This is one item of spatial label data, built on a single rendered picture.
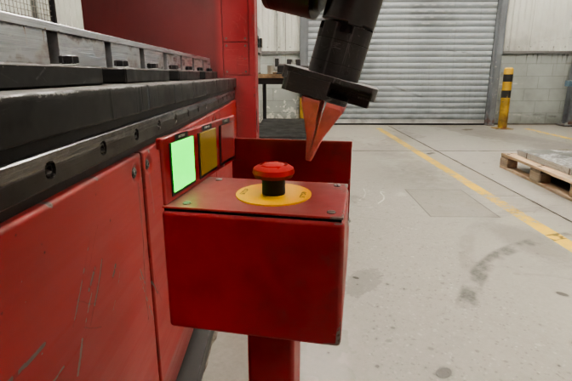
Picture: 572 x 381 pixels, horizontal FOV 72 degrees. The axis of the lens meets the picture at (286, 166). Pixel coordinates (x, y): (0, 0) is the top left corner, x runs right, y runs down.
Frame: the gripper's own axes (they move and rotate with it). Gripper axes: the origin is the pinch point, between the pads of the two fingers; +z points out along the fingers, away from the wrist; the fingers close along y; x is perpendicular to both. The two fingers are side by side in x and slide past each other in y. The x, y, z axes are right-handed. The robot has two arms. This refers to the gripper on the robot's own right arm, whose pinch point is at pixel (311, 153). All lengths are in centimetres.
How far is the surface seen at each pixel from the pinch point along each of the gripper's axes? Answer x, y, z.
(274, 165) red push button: 10.4, 2.2, -0.3
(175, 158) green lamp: 13.2, 10.6, 0.9
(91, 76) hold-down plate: -11.0, 36.9, 1.0
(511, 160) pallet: -354, -161, 34
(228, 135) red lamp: -1.3, 10.5, 1.2
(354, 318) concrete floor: -87, -27, 77
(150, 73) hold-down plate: -39, 42, 2
